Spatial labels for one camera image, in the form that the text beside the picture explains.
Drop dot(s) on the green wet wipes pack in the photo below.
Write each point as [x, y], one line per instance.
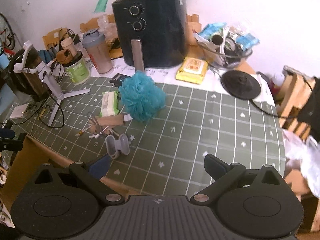
[108, 103]

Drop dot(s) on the white tube black end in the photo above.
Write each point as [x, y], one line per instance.
[217, 39]

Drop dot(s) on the grey hair claw clip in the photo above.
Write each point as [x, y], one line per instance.
[117, 146]

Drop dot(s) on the blue foil packet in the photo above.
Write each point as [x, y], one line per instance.
[208, 30]
[247, 41]

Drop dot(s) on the blue bath loofah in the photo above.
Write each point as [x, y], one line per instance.
[142, 95]

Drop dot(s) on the black air fryer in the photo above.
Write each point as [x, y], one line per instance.
[160, 30]

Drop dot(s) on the white phone tripod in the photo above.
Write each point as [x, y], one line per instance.
[56, 90]

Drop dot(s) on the green checked tablecloth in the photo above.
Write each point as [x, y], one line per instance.
[200, 130]

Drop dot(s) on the small brown object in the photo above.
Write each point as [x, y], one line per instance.
[62, 56]

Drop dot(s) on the bicycle wheel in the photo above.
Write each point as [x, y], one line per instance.
[7, 33]

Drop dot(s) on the white plastic bag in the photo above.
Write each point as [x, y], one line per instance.
[310, 160]

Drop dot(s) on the glass bowl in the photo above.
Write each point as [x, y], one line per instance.
[232, 62]

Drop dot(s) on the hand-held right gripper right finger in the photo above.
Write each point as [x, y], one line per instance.
[212, 165]

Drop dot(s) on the black stand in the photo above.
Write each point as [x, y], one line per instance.
[11, 143]

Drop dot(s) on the white bottle red label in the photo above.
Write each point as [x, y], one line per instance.
[277, 83]

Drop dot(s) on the white power adapter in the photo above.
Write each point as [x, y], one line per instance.
[20, 111]

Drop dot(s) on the wooden chair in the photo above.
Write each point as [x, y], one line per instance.
[193, 33]
[290, 92]
[51, 36]
[90, 23]

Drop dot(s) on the dark round appliance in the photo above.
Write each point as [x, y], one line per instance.
[25, 82]

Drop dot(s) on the beige bottle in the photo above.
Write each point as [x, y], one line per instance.
[68, 44]

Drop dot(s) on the green label jar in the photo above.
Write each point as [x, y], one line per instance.
[77, 71]

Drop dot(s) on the black kettle base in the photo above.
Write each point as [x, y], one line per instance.
[240, 85]

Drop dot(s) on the small black box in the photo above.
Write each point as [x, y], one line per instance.
[118, 79]

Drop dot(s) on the yellow wet wipes pack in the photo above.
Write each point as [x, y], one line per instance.
[191, 70]

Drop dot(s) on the clear plastic bag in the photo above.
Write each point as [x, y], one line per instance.
[105, 25]

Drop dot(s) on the black cloth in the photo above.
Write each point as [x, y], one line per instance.
[311, 110]

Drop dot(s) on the clear crinkled wrapper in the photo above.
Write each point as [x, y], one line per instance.
[237, 31]

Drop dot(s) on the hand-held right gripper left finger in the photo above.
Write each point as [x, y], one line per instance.
[100, 166]

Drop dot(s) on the grey shaker bottle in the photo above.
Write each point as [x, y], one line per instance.
[98, 55]

